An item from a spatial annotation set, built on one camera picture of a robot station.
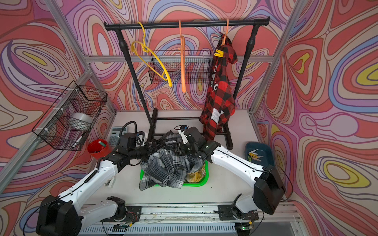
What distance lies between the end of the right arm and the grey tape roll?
0.47 m

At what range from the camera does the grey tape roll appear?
27.9 inches

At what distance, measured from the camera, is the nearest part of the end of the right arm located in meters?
0.57
